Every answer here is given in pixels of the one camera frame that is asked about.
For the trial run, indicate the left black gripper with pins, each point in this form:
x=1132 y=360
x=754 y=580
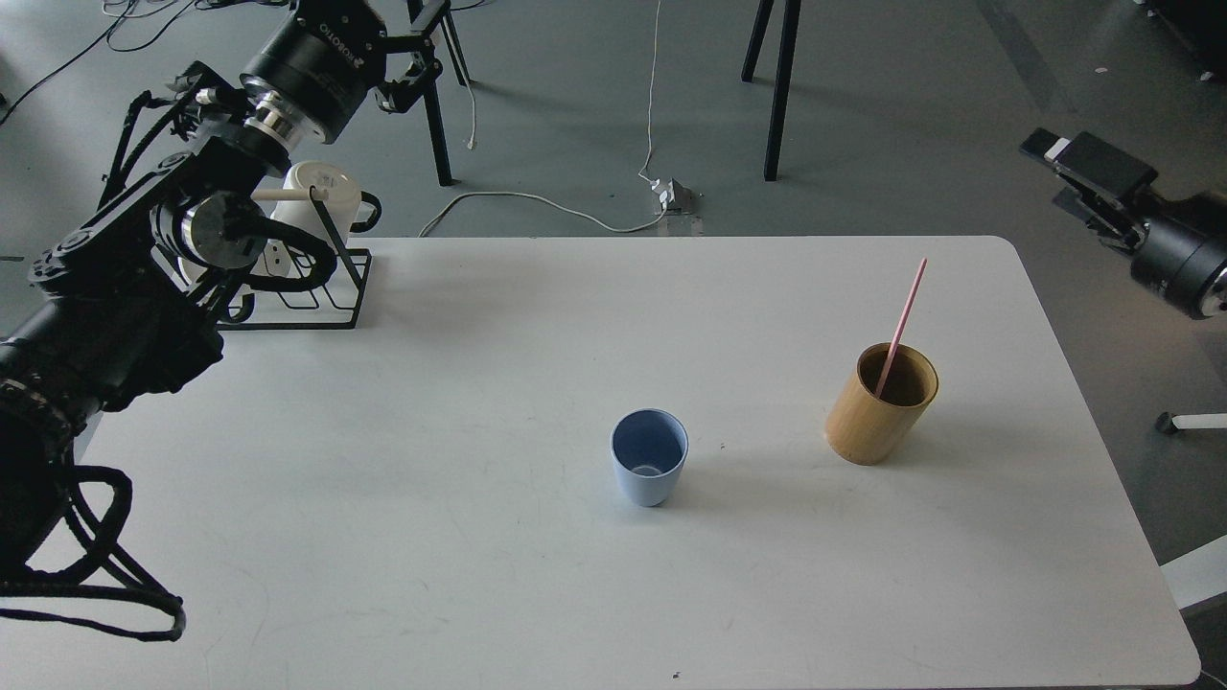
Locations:
x=328 y=55

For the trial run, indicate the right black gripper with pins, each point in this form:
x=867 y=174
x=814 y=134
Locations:
x=1103 y=184

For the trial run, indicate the blue plastic cup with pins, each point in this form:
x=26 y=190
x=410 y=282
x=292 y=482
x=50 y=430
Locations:
x=649 y=448

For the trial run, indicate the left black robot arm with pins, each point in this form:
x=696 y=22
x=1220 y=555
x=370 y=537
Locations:
x=135 y=298

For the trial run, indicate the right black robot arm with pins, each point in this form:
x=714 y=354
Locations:
x=1175 y=248

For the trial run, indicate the black table leg left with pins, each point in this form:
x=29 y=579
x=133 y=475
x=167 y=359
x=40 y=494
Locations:
x=435 y=121

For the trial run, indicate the black table leg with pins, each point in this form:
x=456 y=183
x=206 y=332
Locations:
x=788 y=40
x=435 y=121

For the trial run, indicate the pink chopstick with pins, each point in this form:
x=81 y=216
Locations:
x=900 y=328

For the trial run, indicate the white power plug adapter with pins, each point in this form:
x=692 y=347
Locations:
x=679 y=208

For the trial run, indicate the bamboo cylinder holder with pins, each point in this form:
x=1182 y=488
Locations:
x=882 y=400

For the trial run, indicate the black table leg right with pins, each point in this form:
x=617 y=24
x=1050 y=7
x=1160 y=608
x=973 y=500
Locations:
x=788 y=40

